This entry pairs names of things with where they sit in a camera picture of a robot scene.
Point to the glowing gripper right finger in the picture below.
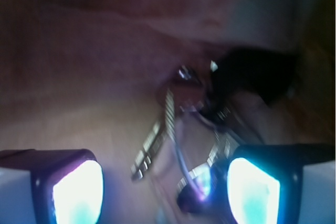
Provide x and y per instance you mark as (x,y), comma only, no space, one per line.
(282,183)

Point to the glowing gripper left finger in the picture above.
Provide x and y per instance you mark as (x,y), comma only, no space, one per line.
(50,186)

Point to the silver key bunch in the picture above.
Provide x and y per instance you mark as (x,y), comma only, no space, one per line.
(185,94)

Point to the brown paper bag bin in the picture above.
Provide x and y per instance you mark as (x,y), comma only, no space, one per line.
(84,74)

